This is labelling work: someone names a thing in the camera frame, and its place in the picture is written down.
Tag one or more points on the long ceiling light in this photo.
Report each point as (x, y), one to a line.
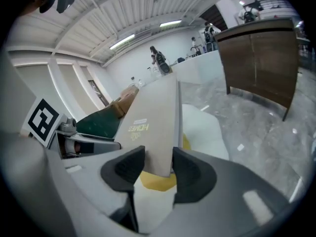
(122, 42)
(170, 23)

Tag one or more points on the white and yellow egg-shaped seat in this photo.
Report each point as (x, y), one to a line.
(205, 130)

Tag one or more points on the dark green cushion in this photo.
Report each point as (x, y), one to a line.
(98, 125)

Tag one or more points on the brown wooden staircase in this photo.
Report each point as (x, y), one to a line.
(214, 17)

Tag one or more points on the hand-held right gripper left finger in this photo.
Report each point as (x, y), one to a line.
(123, 169)

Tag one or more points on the black metal railing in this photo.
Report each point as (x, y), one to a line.
(276, 2)

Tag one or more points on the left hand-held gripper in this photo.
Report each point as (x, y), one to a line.
(44, 120)

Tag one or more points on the brown cardboard box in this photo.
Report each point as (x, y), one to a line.
(124, 100)

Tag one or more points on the dark wooden cabinet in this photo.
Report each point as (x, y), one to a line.
(261, 63)

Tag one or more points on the beige book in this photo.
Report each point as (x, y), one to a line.
(154, 122)

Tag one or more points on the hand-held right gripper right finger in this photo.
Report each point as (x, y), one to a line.
(192, 176)

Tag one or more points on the white counter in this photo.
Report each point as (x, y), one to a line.
(200, 67)

